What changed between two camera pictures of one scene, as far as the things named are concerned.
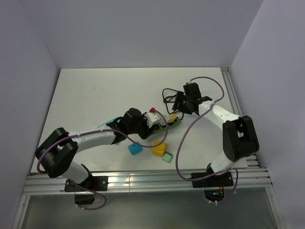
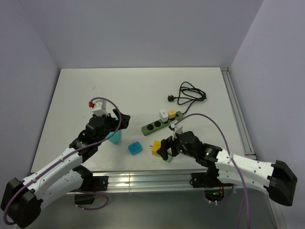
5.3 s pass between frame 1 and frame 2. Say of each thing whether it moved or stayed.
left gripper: moved
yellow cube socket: stayed
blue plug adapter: stayed
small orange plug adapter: moved
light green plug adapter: stayed
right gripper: moved
